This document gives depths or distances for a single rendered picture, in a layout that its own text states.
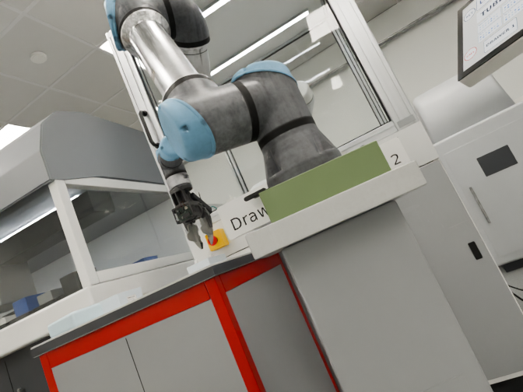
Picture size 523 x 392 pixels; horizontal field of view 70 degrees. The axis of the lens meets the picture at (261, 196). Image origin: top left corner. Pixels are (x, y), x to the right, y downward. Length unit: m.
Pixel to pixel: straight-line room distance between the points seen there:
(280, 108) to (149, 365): 0.72
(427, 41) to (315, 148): 4.25
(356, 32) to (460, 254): 0.88
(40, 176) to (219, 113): 1.22
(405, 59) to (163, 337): 4.26
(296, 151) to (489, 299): 0.99
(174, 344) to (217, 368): 0.12
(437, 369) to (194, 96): 0.57
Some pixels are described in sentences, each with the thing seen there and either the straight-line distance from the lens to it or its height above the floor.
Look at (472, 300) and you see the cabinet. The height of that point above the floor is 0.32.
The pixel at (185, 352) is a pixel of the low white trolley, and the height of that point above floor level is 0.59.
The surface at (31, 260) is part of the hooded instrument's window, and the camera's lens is 1.82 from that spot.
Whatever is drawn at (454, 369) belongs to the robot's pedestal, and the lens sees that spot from 0.66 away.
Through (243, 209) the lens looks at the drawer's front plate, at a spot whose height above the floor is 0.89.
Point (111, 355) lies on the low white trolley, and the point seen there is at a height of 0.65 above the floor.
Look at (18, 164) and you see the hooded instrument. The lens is 1.87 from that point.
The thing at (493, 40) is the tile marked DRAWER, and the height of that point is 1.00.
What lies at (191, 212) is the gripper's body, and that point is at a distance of 1.20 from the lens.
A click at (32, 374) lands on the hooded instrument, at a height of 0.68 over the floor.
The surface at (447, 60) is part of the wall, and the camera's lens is 4.78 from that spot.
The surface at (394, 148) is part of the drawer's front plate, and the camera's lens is 1.40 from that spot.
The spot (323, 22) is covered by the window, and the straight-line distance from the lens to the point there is 1.61.
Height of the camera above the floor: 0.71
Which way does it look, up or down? 10 degrees up
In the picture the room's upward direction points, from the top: 24 degrees counter-clockwise
